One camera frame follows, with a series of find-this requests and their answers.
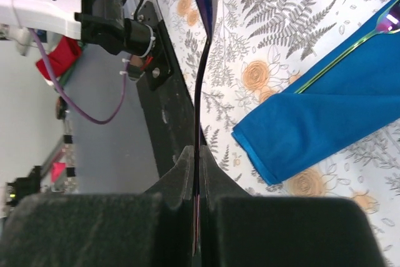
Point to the floral tablecloth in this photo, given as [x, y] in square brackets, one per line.
[259, 48]

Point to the iridescent purple spoon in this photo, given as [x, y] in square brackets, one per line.
[208, 11]

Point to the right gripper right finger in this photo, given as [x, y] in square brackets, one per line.
[238, 229]

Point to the blue satin napkin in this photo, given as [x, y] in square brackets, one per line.
[290, 132]

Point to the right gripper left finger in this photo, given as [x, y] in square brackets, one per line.
[154, 228]

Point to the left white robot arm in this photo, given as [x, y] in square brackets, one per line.
[100, 22]

